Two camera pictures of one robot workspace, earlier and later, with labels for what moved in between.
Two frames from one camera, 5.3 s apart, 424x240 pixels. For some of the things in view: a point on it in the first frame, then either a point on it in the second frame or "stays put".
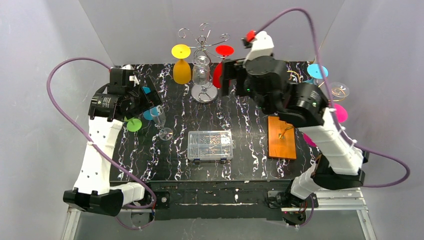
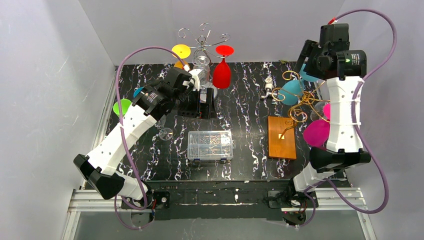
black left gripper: (139, 100) to (197, 108)
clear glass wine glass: (158, 114) stays put
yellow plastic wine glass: (182, 71) stays put
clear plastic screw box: (210, 145) stays put
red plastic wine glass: (223, 50) stays put
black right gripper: (236, 74) to (303, 53)
